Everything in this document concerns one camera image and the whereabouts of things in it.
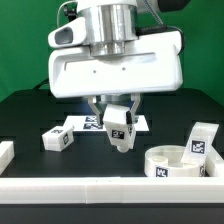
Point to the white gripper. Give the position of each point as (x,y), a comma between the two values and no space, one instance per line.
(149,64)

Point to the white round stool seat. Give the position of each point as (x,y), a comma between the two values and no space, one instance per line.
(173,161)

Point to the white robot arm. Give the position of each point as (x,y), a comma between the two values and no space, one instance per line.
(112,51)

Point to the white marker sheet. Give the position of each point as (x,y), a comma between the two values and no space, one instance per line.
(87,123)

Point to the white U-shaped fence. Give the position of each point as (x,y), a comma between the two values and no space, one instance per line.
(53,178)

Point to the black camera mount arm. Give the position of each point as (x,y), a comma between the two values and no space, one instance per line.
(70,11)

